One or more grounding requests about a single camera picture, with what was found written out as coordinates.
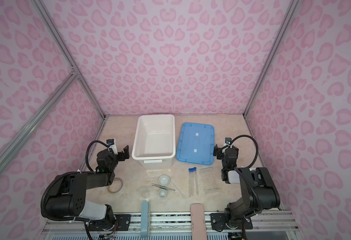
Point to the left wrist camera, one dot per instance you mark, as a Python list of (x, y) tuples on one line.
[(112, 147)]

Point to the glass stirring rod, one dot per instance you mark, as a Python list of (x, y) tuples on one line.
[(177, 189)]

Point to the clear glass beaker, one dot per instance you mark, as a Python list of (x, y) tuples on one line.
[(145, 193)]

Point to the blue plastic lid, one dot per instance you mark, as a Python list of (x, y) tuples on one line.
[(196, 144)]

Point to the clear glass slide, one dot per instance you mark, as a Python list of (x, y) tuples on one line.
[(153, 173)]

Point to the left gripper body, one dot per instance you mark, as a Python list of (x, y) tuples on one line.
[(120, 154)]

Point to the light blue clamp bar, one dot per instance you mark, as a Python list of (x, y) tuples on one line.
[(145, 219)]

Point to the small white ceramic dish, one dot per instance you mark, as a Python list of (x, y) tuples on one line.
[(162, 193)]

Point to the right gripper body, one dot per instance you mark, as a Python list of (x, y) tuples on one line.
[(221, 152)]

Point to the clear tape roll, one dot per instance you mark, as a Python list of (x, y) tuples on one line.
[(116, 186)]

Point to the aluminium mounting rail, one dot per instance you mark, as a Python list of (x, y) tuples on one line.
[(269, 225)]

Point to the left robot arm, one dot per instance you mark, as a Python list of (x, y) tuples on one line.
[(65, 197)]

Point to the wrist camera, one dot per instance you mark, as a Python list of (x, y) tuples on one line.
[(228, 142), (112, 147)]

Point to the pink clamp bar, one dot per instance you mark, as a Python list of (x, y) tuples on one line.
[(198, 227)]

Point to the metal tweezers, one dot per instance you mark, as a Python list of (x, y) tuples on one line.
[(163, 187)]

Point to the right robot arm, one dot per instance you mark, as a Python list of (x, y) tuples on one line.
[(258, 192)]

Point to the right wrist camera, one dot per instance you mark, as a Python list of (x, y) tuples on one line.
[(228, 142)]

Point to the white plastic bin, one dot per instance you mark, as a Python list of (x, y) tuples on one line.
[(155, 142)]

